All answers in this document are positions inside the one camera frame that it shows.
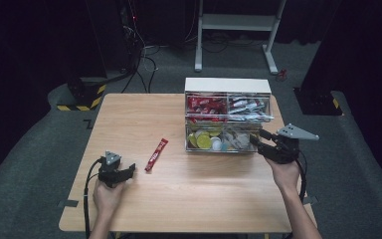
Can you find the clear wide drawer with packets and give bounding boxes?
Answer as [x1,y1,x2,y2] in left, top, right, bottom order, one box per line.
[184,93,276,123]

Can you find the pile of red packets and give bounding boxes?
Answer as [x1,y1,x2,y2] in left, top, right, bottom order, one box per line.
[187,95,228,123]

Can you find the clear drawer organizer white top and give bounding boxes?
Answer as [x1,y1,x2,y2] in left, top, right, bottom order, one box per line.
[183,77,276,154]

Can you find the black floor cables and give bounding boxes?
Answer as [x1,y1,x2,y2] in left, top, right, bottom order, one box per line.
[120,6,160,94]

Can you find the dark curtain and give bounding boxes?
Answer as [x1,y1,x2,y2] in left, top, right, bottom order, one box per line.
[0,0,107,197]
[299,0,382,187]

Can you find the black flat stand base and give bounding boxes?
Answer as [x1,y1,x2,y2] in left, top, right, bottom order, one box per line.
[292,87,344,117]

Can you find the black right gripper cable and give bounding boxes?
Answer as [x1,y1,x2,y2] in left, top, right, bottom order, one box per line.
[285,158,309,239]

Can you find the large yellow-green capsule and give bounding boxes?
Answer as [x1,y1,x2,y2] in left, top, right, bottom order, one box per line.
[196,134,213,150]

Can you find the person's left hand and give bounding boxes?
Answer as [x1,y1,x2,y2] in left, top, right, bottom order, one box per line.
[93,181,127,213]

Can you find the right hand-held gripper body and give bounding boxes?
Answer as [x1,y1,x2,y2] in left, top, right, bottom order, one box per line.
[262,122,320,165]

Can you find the red stick packet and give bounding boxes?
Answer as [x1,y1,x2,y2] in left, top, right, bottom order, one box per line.
[144,137,169,172]

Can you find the white metal stand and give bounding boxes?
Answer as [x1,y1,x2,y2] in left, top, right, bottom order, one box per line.
[194,0,287,75]

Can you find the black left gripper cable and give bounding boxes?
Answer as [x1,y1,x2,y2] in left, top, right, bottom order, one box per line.
[83,158,105,239]

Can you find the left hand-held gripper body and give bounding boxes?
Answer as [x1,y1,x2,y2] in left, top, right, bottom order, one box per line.
[97,150,123,189]

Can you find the black base with hazard stripes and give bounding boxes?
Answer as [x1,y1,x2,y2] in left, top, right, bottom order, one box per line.
[57,78,107,113]

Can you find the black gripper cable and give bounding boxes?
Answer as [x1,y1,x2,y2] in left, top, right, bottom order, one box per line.
[83,158,105,239]
[285,158,309,239]

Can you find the pile of silver packets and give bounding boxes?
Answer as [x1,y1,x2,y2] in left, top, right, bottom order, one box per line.
[228,97,273,121]

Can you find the person's right hand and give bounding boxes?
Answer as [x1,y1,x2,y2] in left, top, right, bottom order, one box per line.
[266,158,301,195]

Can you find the clear drawer with capsules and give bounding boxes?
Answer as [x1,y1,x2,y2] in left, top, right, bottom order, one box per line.
[184,122,264,154]

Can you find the cable bundle under stand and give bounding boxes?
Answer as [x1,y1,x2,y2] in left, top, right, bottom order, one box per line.
[178,29,258,54]

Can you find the heap of grey sachets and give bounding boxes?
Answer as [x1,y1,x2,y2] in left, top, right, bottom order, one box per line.
[223,131,252,150]

